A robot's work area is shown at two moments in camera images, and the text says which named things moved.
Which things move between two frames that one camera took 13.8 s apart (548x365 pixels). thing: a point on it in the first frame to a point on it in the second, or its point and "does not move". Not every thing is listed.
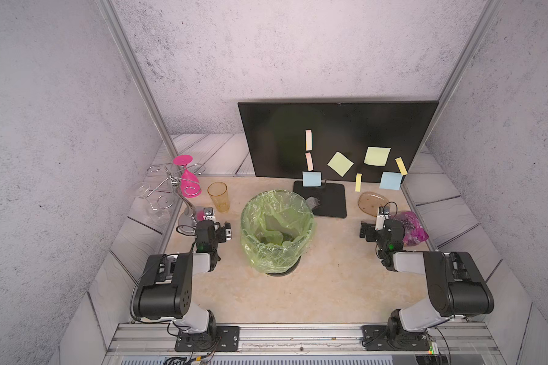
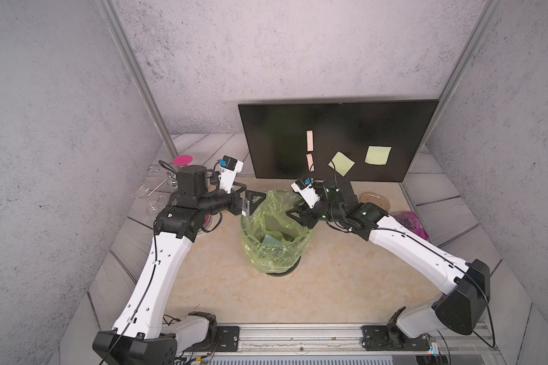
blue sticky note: (390, 181) to (269, 240)
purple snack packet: (413, 232) does not move
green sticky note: (377, 156) does not move
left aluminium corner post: (133, 57) does not move
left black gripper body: (219, 236) to (231, 205)
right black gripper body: (373, 235) to (323, 211)
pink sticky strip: (309, 161) does not move
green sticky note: (340, 163) does not move
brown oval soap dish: (370, 202) does not move
